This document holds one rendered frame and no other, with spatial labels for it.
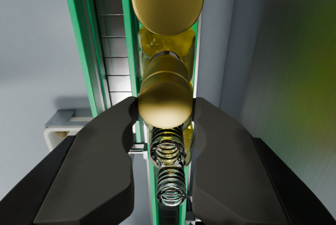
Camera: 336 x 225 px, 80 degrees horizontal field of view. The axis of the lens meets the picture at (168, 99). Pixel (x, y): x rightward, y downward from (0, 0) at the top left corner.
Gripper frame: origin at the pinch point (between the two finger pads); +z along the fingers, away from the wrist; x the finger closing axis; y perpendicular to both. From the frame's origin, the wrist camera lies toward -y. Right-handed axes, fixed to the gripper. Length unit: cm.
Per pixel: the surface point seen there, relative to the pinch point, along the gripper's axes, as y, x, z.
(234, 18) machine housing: 0.0, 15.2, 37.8
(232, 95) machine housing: 16.0, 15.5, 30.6
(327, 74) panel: -0.6, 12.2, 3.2
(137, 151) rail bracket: 23.2, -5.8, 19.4
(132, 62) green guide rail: 4.1, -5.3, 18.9
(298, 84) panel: 1.5, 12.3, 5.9
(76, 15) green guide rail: -2.6, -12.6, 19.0
